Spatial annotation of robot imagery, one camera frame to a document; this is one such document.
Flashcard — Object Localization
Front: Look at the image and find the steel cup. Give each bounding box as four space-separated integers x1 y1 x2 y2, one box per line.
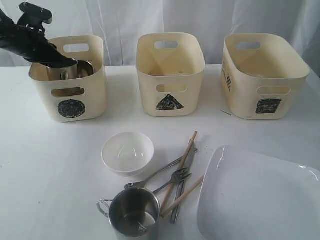
45 58 78 81
96 187 161 240

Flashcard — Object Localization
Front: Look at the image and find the cream bin with circle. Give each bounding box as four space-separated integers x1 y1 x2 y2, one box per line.
29 35 107 123

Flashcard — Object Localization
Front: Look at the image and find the cream bin with triangle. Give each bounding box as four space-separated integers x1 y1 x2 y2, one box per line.
136 32 206 117

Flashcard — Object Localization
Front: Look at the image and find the steel fork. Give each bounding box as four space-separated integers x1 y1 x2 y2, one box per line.
152 167 192 195

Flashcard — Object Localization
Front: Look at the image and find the white square plate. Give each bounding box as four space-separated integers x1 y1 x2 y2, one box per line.
197 146 320 240

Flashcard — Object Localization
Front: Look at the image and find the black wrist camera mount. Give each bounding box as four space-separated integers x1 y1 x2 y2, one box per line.
17 2 53 30

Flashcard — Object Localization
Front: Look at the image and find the long wooden chopstick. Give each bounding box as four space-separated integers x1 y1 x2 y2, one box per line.
160 131 198 214

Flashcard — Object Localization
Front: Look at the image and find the cream bin with square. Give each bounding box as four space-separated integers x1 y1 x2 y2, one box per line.
221 33 310 120

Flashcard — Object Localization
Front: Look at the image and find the short wooden chopstick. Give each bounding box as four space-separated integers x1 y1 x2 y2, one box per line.
160 175 205 218

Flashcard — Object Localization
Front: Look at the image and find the white backdrop curtain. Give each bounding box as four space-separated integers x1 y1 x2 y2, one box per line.
0 0 320 68

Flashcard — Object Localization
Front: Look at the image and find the steel table knife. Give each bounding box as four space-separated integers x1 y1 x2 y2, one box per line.
170 144 198 224

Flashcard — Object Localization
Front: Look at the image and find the steel spoon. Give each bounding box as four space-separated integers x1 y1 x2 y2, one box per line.
124 157 182 190

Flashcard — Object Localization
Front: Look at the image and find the steel bowl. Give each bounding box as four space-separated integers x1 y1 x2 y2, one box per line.
77 60 95 78

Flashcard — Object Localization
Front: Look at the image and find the white ceramic bowl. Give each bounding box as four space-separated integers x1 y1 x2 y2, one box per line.
101 132 155 177

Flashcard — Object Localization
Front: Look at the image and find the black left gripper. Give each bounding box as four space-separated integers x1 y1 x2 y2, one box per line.
0 10 77 68

